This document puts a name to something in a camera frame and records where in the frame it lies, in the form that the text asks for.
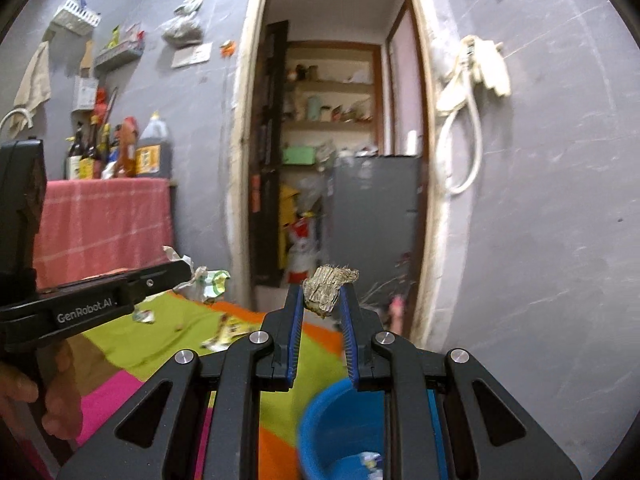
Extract hanging clear plastic bag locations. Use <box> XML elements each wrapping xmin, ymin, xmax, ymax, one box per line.
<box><xmin>160</xmin><ymin>0</ymin><xmax>206</xmax><ymax>50</ymax></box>

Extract beige hanging towel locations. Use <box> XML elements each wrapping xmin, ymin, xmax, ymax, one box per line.
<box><xmin>12</xmin><ymin>41</ymin><xmax>53</xmax><ymax>122</ymax></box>

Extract orange brown bottle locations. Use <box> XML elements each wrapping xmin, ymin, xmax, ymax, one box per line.
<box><xmin>115</xmin><ymin>116</ymin><xmax>139</xmax><ymax>179</ymax></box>

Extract person's left hand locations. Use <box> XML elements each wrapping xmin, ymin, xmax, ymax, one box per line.
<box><xmin>0</xmin><ymin>340</ymin><xmax>85</xmax><ymax>443</ymax></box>

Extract green box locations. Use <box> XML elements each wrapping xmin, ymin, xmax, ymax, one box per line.
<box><xmin>282</xmin><ymin>145</ymin><xmax>317</xmax><ymax>166</ymax></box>

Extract yellow bag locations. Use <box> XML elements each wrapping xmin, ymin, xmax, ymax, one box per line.
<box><xmin>280</xmin><ymin>185</ymin><xmax>300</xmax><ymax>241</ymax></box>

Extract white hose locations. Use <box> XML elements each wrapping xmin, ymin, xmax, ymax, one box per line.
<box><xmin>434</xmin><ymin>75</ymin><xmax>484</xmax><ymax>196</ymax></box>

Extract red capped dark bottle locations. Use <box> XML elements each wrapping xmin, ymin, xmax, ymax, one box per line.
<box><xmin>102</xmin><ymin>125</ymin><xmax>121</xmax><ymax>179</ymax></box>

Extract wooden shelf unit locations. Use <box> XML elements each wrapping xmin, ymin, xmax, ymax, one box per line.
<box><xmin>286</xmin><ymin>42</ymin><xmax>385</xmax><ymax>151</ymax></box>

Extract dark sauce bottle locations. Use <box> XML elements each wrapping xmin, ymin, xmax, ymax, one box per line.
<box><xmin>66</xmin><ymin>122</ymin><xmax>86</xmax><ymax>181</ymax></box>

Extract worn white door frame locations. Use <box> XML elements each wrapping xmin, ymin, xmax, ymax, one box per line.
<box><xmin>226</xmin><ymin>0</ymin><xmax>475</xmax><ymax>352</ymax></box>

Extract white wall switch panel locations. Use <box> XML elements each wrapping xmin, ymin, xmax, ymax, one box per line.
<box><xmin>170</xmin><ymin>43</ymin><xmax>212</xmax><ymax>69</ymax></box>

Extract metal faucet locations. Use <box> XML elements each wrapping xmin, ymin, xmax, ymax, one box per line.
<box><xmin>0</xmin><ymin>107</ymin><xmax>34</xmax><ymax>142</ymax></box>

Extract white plastic wall basket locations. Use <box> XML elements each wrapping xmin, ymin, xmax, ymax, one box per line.
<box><xmin>50</xmin><ymin>0</ymin><xmax>102</xmax><ymax>37</ymax></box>

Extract blue plastic basin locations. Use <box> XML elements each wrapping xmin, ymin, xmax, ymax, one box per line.
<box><xmin>298</xmin><ymin>377</ymin><xmax>449</xmax><ymax>480</ymax></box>

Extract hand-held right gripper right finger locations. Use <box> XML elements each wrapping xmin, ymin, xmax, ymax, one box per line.
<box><xmin>340</xmin><ymin>280</ymin><xmax>583</xmax><ymax>480</ymax></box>

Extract pink plastic handle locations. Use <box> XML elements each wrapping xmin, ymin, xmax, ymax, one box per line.
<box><xmin>390</xmin><ymin>296</ymin><xmax>407</xmax><ymax>335</ymax></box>

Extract dry twigs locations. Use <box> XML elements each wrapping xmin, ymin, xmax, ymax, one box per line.
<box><xmin>360</xmin><ymin>255</ymin><xmax>416</xmax><ymax>311</ymax></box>

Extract pink checked cloth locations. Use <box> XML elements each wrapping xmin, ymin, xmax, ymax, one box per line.
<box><xmin>32</xmin><ymin>177</ymin><xmax>174</xmax><ymax>292</ymax></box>

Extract dark wooden door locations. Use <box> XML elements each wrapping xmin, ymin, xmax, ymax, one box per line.
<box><xmin>249</xmin><ymin>20</ymin><xmax>292</xmax><ymax>289</ymax></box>

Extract multicolour patchwork blanket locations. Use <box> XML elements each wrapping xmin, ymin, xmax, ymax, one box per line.
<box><xmin>30</xmin><ymin>290</ymin><xmax>351</xmax><ymax>480</ymax></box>

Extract grey wall shelf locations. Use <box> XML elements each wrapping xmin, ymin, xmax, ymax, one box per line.
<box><xmin>93</xmin><ymin>42</ymin><xmax>146</xmax><ymax>72</ymax></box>

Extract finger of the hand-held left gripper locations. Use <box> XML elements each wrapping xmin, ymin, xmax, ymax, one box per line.
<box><xmin>125</xmin><ymin>259</ymin><xmax>194</xmax><ymax>307</ymax></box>

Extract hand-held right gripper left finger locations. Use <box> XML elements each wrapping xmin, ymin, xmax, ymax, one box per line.
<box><xmin>57</xmin><ymin>282</ymin><xmax>306</xmax><ymax>480</ymax></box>

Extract yellow red wrapper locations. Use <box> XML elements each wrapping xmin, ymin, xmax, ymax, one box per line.
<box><xmin>201</xmin><ymin>315</ymin><xmax>256</xmax><ymax>352</ymax></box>

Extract wooden cutting board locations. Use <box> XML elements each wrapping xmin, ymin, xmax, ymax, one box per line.
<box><xmin>80</xmin><ymin>40</ymin><xmax>96</xmax><ymax>79</ymax></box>

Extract large dark oil jug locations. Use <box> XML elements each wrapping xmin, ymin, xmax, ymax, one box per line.
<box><xmin>135</xmin><ymin>112</ymin><xmax>172</xmax><ymax>179</ymax></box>

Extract red white rice bag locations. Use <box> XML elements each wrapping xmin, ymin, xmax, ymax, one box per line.
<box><xmin>284</xmin><ymin>214</ymin><xmax>322</xmax><ymax>284</ymax></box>

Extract white utensil holder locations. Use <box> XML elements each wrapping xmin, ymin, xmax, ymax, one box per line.
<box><xmin>71</xmin><ymin>76</ymin><xmax>99</xmax><ymax>113</ymax></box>

